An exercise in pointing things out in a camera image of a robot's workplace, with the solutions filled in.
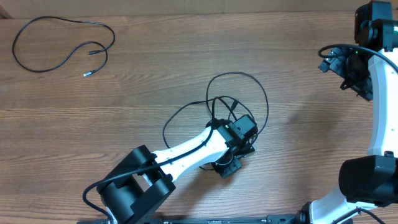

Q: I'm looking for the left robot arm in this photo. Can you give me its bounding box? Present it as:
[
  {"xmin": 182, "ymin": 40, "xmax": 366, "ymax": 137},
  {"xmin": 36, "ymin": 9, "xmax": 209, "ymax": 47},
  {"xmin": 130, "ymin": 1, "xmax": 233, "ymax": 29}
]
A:
[{"xmin": 96, "ymin": 115, "xmax": 258, "ymax": 223}]

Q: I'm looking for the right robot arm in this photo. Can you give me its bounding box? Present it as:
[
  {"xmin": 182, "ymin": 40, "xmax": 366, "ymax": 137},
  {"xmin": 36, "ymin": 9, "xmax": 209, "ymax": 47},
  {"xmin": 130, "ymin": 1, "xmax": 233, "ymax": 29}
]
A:
[{"xmin": 293, "ymin": 1, "xmax": 397, "ymax": 223}]

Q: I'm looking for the cardboard backdrop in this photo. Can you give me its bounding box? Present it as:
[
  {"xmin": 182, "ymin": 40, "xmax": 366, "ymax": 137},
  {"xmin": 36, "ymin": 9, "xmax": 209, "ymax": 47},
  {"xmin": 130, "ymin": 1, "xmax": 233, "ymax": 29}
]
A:
[{"xmin": 0, "ymin": 0, "xmax": 398, "ymax": 19}]

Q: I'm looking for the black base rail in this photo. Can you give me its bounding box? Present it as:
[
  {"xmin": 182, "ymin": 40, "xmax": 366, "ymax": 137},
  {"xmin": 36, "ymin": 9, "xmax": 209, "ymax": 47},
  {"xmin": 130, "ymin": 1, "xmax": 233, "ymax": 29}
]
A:
[{"xmin": 77, "ymin": 213, "xmax": 312, "ymax": 224}]

